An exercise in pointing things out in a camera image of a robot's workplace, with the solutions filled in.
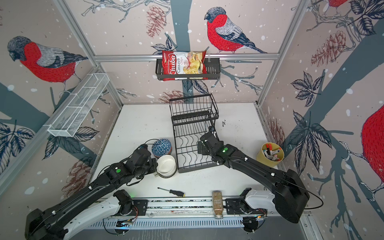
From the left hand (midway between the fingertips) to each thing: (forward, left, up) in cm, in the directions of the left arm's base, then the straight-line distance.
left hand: (158, 164), depth 77 cm
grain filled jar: (-18, -30, -6) cm, 35 cm away
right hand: (+10, -25, +1) cm, 26 cm away
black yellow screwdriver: (-12, -11, -9) cm, 19 cm away
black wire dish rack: (+31, -18, +2) cm, 35 cm away
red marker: (+8, -61, +2) cm, 62 cm away
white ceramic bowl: (+1, -4, -4) cm, 6 cm away
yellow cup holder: (+6, -63, -3) cm, 63 cm away
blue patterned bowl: (+13, +1, -6) cm, 15 cm away
